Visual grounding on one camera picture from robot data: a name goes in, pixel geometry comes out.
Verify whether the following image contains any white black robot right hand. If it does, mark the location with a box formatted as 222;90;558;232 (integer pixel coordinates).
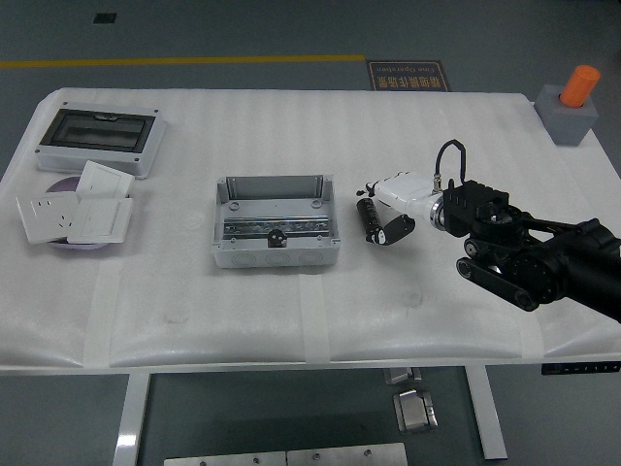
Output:
356;170;436;246

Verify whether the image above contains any open grey junction box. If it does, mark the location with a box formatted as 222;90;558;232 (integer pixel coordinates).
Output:
210;174;341;269

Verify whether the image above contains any grey distribution box dark cover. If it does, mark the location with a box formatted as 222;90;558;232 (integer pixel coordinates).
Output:
34;100;169;181

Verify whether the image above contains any black floor sign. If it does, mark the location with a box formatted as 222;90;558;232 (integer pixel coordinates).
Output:
366;60;453;92

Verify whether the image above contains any white foam mat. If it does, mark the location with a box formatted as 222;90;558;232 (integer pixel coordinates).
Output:
0;86;621;369

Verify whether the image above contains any grey block holder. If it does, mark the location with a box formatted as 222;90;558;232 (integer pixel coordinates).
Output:
534;83;600;147

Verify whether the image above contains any orange cylinder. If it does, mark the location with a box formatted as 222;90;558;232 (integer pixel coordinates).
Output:
560;64;602;109

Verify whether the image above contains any silver metal foot block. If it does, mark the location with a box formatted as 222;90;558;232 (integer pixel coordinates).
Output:
392;387;441;434

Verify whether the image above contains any white table leg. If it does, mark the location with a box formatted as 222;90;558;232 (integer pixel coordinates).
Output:
113;372;152;466
464;365;508;461

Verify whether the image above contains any black table control panel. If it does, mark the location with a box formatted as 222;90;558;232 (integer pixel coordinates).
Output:
540;361;621;376

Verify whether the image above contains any purple round plate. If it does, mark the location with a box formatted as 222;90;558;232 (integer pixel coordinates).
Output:
43;177;115;251

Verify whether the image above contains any metal mounting rail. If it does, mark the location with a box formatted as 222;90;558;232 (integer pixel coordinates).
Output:
221;214;332;240

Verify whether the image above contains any small silver metal bracket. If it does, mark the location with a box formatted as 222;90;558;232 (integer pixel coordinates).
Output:
382;367;423;385

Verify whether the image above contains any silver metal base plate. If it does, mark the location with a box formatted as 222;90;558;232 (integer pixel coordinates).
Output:
285;442;409;466
163;450;288;466

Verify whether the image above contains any white wall switch panel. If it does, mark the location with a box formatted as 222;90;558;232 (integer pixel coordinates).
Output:
66;196;134;245
76;160;136;199

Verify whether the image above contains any white wall socket panel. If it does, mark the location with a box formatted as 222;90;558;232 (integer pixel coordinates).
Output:
16;192;84;246

